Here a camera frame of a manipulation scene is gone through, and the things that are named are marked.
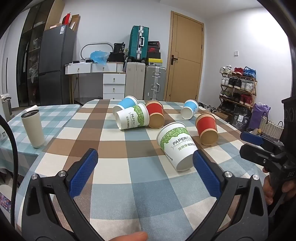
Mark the brown blue checkered tablecloth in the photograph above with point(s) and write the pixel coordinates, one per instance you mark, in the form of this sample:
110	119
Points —
138	178

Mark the group of shoes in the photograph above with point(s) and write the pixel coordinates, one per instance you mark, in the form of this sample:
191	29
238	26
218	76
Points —
238	83

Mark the red paper cup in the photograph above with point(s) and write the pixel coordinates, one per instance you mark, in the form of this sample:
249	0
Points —
206	126
155	110

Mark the small cardboard box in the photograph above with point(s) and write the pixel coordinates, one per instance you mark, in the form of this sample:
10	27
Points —
223	115

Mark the black shoe box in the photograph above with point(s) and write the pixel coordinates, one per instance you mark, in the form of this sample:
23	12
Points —
153	44
153	55

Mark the purple bag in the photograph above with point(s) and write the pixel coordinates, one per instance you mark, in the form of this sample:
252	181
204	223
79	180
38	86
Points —
260	115

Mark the white drawer chest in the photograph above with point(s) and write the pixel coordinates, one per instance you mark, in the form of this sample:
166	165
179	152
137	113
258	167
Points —
114	84

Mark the white leaf-print paper cup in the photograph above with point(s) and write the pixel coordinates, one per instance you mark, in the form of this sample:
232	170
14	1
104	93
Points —
134	118
175	143

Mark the black glass display cabinet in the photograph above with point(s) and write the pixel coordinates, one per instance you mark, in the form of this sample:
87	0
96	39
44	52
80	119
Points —
25	58

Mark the black printed bag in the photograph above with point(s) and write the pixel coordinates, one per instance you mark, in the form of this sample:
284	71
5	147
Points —
240	117

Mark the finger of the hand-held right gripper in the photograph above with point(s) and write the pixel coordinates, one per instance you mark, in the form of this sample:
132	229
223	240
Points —
252	138
254	154

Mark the teal suitcase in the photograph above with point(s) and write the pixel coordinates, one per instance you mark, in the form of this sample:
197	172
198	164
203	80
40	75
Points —
138	41

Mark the white suitcase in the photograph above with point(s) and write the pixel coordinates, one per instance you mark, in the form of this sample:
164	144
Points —
135	78

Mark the grey refrigerator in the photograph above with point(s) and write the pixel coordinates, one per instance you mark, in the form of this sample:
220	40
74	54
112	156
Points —
55	64

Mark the blue paper cup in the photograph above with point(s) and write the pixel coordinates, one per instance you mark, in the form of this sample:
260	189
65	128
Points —
190	107
126	103

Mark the wooden shoe rack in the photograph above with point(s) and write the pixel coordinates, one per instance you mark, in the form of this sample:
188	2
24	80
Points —
254	81

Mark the person's right hand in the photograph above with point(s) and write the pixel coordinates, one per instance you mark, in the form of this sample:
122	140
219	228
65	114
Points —
267	192

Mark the yellow shoe box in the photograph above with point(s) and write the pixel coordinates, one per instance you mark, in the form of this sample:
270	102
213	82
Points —
155	62

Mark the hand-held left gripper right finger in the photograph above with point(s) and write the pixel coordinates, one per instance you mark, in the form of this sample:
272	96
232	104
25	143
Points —
207	172

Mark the oval white-framed mirror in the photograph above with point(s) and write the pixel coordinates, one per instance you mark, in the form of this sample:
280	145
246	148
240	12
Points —
97	47

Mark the woven basket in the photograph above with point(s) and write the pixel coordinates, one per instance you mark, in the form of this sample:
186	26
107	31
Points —
270	129

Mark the white steel tumbler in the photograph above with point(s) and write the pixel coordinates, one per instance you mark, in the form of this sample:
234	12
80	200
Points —
32	126

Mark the person's left hand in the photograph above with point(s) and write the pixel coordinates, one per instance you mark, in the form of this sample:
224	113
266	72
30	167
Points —
129	236

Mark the blue plastic bag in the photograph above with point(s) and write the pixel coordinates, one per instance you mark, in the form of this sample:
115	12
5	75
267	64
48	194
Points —
99	57

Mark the white dressing desk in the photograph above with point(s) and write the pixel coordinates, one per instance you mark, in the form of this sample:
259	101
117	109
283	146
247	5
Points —
92	67

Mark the pair of floor shoes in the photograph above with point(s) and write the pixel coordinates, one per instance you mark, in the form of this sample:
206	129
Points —
208	107

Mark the silver suitcase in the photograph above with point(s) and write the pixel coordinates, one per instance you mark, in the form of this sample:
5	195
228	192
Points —
155	82

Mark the wooden door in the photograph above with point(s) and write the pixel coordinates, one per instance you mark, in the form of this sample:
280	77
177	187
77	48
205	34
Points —
185	60

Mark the teal checkered tablecloth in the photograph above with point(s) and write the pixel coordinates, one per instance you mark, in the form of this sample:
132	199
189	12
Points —
53	115

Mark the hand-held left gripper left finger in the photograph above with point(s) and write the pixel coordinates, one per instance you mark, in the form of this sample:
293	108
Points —
84	172

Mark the flat cardboard box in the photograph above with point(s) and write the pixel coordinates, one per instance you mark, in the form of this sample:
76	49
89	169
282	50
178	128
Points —
75	22

